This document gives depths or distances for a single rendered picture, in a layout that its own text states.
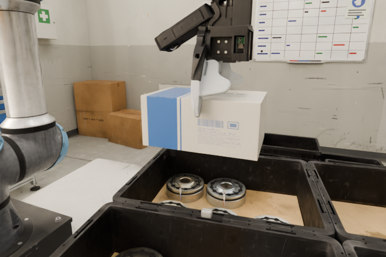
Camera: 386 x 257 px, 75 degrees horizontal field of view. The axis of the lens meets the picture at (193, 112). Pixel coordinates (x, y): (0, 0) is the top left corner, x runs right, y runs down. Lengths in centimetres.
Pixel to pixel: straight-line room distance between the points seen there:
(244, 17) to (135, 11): 354
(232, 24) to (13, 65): 49
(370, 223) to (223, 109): 48
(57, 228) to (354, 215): 71
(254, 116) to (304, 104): 298
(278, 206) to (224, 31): 47
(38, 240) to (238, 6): 63
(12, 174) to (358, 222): 77
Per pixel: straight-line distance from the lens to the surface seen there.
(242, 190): 69
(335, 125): 345
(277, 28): 329
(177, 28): 45
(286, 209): 71
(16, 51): 69
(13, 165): 67
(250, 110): 38
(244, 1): 43
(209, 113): 40
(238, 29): 40
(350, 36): 334
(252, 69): 332
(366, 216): 76
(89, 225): 49
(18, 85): 70
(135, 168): 120
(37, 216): 80
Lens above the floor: 120
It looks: 13 degrees down
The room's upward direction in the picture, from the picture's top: straight up
